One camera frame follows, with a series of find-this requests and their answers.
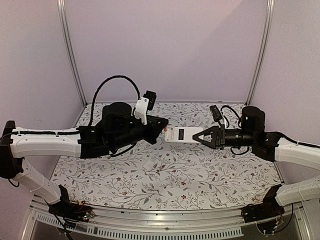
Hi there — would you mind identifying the aluminium frame post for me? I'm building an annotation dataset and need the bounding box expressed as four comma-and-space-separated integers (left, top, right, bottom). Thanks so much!
56, 0, 88, 106
245, 0, 275, 106

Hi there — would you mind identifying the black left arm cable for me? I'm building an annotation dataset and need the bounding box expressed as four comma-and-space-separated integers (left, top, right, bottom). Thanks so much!
88, 74, 141, 126

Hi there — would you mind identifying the left aluminium frame post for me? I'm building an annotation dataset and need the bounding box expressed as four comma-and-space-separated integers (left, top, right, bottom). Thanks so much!
56, 0, 88, 106

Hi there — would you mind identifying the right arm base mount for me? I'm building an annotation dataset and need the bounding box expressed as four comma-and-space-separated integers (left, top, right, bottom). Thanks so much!
241, 184, 285, 223

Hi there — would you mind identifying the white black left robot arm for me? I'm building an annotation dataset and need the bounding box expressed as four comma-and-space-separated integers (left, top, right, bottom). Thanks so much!
0, 102, 169, 217

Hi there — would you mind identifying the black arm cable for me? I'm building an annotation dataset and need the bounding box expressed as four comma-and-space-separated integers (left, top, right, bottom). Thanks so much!
88, 74, 141, 126
221, 104, 243, 123

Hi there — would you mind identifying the white remote control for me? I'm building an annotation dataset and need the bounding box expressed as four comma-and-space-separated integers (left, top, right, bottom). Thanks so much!
164, 126, 204, 144

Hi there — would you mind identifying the right aluminium frame post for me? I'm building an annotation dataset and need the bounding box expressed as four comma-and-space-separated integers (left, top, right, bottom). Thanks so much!
245, 0, 275, 106

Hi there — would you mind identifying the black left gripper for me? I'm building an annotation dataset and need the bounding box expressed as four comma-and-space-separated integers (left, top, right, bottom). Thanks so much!
111, 115, 169, 152

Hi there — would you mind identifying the white battery cover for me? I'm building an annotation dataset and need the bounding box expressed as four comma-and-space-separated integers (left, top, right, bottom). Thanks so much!
142, 161, 154, 171

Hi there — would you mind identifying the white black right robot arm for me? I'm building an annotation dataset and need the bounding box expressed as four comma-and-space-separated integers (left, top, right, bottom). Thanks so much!
192, 106, 320, 218

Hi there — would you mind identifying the floral patterned table mat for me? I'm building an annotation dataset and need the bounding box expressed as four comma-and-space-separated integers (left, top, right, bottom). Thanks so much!
48, 101, 285, 211

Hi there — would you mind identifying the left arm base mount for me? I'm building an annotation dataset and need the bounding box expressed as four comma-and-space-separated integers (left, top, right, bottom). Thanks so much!
49, 185, 95, 222

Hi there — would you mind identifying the aluminium front rail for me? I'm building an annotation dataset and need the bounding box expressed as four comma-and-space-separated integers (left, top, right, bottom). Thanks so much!
22, 196, 313, 240

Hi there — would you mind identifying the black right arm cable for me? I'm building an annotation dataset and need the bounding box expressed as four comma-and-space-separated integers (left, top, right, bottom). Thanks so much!
221, 104, 243, 123

